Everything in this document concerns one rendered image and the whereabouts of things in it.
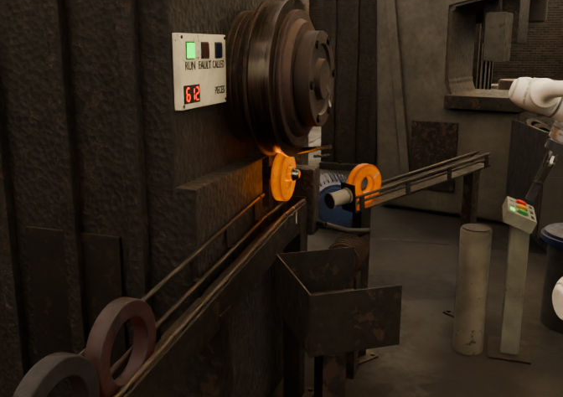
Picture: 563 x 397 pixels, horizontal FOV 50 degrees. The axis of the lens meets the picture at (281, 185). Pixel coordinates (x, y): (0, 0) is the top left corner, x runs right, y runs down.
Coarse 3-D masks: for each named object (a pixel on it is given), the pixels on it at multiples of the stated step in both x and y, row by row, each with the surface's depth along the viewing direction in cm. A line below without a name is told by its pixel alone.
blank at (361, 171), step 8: (360, 168) 222; (368, 168) 225; (376, 168) 227; (352, 176) 222; (360, 176) 223; (368, 176) 226; (376, 176) 228; (360, 184) 224; (368, 184) 230; (376, 184) 229; (360, 192) 224; (368, 200) 228
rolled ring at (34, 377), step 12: (48, 360) 91; (60, 360) 91; (72, 360) 93; (84, 360) 96; (36, 372) 88; (48, 372) 88; (60, 372) 91; (72, 372) 94; (84, 372) 97; (24, 384) 87; (36, 384) 87; (48, 384) 89; (72, 384) 98; (84, 384) 97; (96, 384) 100; (24, 396) 86; (36, 396) 86; (72, 396) 99; (84, 396) 98; (96, 396) 100
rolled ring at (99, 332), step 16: (112, 304) 107; (128, 304) 107; (144, 304) 113; (96, 320) 104; (112, 320) 103; (144, 320) 113; (96, 336) 102; (112, 336) 103; (144, 336) 115; (96, 352) 101; (144, 352) 115; (96, 368) 101; (128, 368) 113; (112, 384) 104
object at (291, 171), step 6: (264, 168) 189; (270, 168) 189; (288, 168) 187; (294, 168) 187; (264, 174) 189; (270, 174) 189; (288, 174) 187; (294, 174) 186; (300, 174) 189; (288, 180) 188; (294, 180) 188
